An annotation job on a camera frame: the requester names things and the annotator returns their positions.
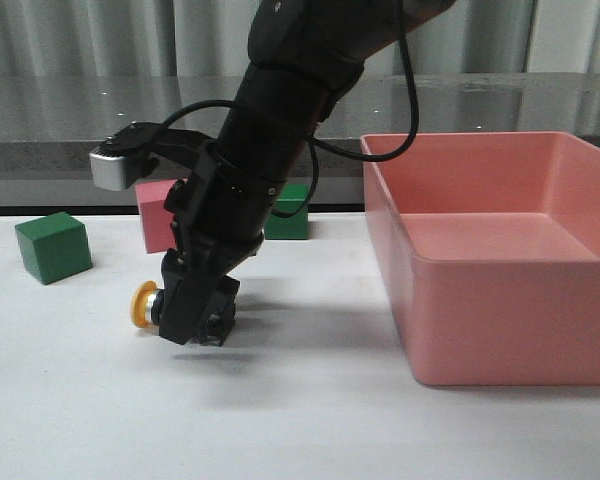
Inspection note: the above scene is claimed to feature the pink plastic bin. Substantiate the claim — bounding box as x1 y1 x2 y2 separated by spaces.
363 132 600 385

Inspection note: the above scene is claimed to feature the pink cube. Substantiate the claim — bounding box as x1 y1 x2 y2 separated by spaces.
135 179 176 253

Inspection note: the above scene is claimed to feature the green cube centre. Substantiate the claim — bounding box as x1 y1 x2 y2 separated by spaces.
264 184 309 240

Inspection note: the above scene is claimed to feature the grey curtain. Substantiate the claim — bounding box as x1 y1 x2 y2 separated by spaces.
0 1 600 77

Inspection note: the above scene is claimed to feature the green cube left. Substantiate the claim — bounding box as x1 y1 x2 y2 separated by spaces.
15 212 93 285

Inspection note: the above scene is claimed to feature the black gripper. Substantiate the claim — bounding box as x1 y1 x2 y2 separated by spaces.
159 141 284 346

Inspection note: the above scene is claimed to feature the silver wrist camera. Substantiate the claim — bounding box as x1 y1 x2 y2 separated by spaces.
89 122 160 191

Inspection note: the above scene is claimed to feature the yellow push button switch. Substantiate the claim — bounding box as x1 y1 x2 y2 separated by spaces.
130 280 164 329

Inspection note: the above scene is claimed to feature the dark glossy bench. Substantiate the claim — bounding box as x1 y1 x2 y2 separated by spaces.
0 73 600 215

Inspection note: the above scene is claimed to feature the green cube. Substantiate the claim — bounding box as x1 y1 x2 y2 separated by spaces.
15 212 93 285
264 184 309 240

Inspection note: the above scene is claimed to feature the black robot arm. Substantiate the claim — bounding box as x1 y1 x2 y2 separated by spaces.
151 1 449 344

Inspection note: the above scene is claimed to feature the black cable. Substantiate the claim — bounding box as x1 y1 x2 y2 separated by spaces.
159 19 421 219

